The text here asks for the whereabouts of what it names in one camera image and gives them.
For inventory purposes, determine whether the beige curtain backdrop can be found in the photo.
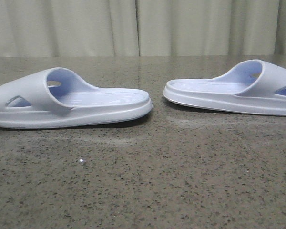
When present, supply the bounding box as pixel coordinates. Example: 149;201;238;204
0;0;286;57

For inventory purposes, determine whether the light blue slipper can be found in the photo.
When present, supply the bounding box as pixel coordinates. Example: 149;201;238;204
163;60;286;116
0;67;152;129

